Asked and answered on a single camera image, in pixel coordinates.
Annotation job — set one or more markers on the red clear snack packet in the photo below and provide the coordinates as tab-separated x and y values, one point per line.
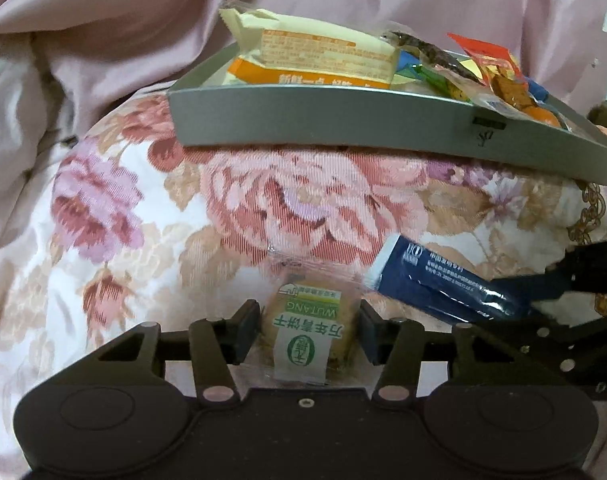
483	52

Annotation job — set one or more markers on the pink satin curtain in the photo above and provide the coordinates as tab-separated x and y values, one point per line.
133	0

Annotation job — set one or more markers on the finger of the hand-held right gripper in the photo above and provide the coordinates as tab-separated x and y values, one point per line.
583	340
558	280

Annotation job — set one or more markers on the grey tray box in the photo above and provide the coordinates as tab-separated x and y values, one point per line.
333	115

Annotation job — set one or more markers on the blue stick packet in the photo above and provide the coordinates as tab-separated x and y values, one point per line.
433	280

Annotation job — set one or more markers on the small sausage packet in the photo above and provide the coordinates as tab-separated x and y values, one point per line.
543	116

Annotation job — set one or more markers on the dark dried snack packet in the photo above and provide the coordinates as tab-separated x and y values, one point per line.
433	55

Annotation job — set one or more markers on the green label cookie packet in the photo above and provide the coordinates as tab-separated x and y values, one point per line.
303	330

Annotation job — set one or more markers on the pale pink quilt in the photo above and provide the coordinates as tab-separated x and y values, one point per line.
13	125

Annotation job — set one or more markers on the green candy wrapper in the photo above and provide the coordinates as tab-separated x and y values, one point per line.
431	76

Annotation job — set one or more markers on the cream bread packet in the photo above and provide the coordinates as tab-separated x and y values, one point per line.
308	50

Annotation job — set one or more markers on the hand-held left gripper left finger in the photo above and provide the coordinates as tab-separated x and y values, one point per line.
246	330

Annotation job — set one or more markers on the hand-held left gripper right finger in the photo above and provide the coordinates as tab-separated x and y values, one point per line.
371	332

